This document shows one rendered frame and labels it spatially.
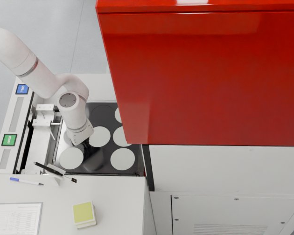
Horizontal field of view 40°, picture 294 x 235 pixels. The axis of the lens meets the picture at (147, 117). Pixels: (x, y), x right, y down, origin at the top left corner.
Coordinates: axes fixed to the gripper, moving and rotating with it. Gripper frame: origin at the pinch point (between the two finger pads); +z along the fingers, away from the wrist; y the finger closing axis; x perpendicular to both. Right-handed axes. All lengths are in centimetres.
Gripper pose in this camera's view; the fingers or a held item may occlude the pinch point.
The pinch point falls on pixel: (85, 142)
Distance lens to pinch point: 170.6
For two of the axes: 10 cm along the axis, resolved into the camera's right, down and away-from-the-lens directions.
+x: 6.4, 6.3, -4.4
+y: -7.6, 5.7, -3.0
